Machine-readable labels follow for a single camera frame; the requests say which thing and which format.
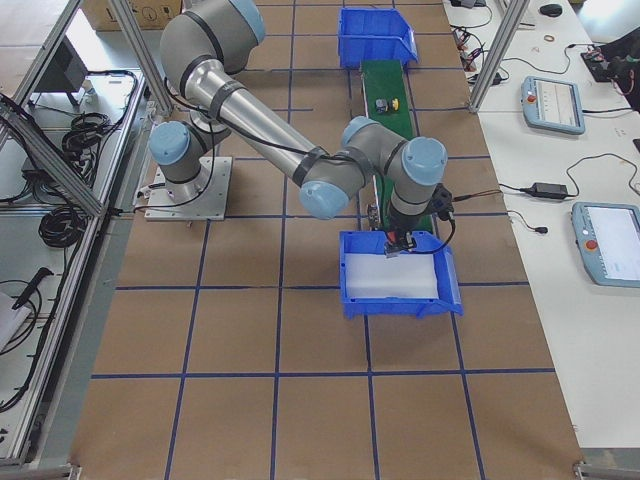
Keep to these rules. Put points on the right blue plastic bin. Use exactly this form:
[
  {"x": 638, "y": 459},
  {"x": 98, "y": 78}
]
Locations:
[{"x": 373, "y": 242}]

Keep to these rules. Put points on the aluminium frame post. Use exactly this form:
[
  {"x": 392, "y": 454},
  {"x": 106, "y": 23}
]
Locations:
[{"x": 497, "y": 51}]

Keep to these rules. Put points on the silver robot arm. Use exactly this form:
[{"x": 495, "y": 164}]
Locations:
[{"x": 203, "y": 48}]

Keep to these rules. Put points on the cardboard box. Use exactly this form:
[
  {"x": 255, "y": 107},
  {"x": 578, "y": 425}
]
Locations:
[{"x": 149, "y": 14}]

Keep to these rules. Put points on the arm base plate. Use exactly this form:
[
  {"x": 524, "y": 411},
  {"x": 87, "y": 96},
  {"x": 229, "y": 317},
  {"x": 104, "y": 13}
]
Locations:
[{"x": 203, "y": 198}]

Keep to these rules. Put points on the upper teach pendant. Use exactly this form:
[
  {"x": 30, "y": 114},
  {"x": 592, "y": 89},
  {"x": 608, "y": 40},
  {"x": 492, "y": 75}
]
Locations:
[{"x": 552, "y": 105}]

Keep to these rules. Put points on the green conveyor belt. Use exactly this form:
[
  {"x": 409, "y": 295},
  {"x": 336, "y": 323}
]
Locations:
[{"x": 406, "y": 170}]

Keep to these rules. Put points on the black power adapter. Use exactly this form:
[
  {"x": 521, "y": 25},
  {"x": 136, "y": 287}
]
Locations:
[{"x": 549, "y": 190}]

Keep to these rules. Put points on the left blue plastic bin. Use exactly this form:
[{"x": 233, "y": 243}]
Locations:
[{"x": 374, "y": 34}]

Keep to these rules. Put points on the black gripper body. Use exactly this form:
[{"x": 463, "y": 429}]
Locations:
[{"x": 400, "y": 228}]

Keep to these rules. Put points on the yellow push button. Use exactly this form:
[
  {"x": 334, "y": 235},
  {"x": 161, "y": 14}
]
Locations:
[{"x": 383, "y": 105}]

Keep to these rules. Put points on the teach pendant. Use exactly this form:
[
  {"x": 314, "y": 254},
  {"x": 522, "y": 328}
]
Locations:
[
  {"x": 607, "y": 237},
  {"x": 552, "y": 105}
]

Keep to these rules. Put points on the blue plastic bin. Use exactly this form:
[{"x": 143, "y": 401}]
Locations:
[
  {"x": 374, "y": 34},
  {"x": 373, "y": 242}
]

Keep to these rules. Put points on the black computer mouse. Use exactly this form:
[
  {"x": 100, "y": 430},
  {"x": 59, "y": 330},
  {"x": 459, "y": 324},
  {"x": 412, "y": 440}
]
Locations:
[{"x": 551, "y": 10}]

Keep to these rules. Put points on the right white foam pad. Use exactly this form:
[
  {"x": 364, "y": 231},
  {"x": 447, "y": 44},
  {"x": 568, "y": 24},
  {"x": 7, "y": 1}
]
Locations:
[{"x": 403, "y": 276}]

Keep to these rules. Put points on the lower teach pendant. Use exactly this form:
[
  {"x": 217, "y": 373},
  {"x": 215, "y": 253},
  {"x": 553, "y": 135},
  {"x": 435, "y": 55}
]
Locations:
[{"x": 607, "y": 237}]

